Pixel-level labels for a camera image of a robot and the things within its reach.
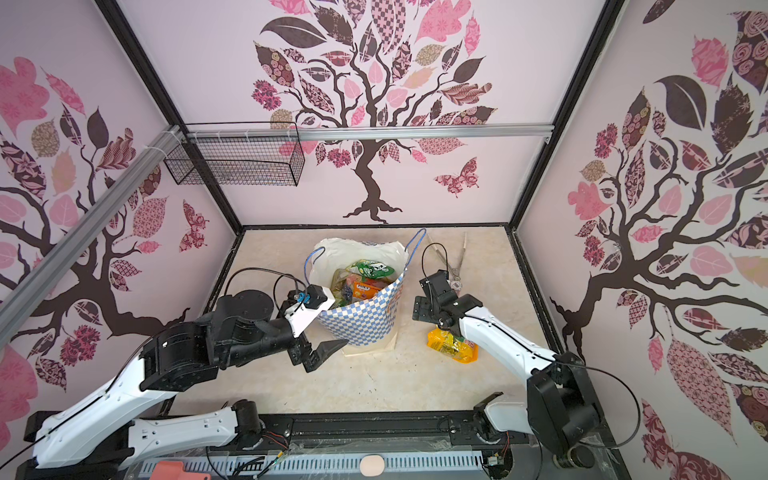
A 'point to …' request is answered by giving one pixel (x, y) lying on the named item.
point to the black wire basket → (239, 161)
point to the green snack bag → (369, 269)
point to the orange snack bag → (364, 291)
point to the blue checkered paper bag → (382, 313)
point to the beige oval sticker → (372, 465)
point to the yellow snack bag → (459, 348)
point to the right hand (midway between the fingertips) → (427, 306)
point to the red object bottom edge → (174, 470)
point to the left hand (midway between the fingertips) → (330, 326)
